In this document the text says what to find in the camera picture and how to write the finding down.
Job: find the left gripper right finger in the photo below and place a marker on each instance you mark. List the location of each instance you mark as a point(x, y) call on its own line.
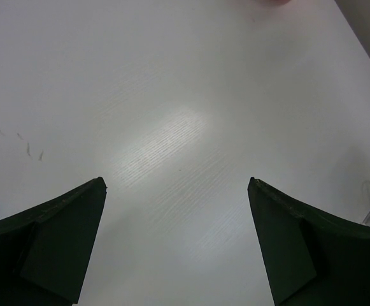
point(311, 257)

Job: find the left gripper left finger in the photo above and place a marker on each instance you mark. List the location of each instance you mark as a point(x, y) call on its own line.
point(45, 250)

